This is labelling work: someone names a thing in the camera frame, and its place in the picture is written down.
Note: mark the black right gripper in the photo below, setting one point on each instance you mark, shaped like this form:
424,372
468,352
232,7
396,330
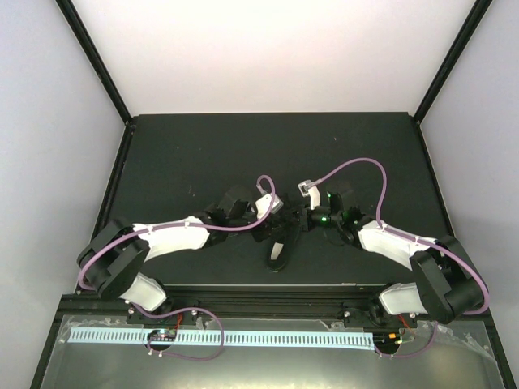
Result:
306,224

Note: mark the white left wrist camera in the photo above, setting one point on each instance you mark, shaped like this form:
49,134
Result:
267,204

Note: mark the black frame post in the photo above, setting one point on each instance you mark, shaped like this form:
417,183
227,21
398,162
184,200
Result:
89,48
456,49

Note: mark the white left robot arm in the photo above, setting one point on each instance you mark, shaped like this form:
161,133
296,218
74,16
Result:
111,264

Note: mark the right black frame post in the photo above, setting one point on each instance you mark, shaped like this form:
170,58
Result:
456,49

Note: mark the black canvas sneaker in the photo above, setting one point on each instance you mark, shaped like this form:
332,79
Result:
280,250

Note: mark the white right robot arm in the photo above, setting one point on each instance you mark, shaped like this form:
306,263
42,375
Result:
446,284

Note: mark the right controller circuit board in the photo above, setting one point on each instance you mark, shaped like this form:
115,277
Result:
393,338

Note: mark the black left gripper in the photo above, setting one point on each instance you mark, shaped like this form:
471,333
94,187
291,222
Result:
265,230

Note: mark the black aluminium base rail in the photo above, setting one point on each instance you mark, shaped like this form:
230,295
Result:
356,306

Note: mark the light blue slotted cable duct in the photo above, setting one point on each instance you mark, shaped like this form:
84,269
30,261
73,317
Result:
227,338

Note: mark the controller circuit board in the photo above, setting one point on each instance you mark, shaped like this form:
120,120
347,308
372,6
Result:
162,335
393,338

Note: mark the left black frame post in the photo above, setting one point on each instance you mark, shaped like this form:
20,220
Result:
89,48

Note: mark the left controller circuit board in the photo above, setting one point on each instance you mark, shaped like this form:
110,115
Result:
162,335

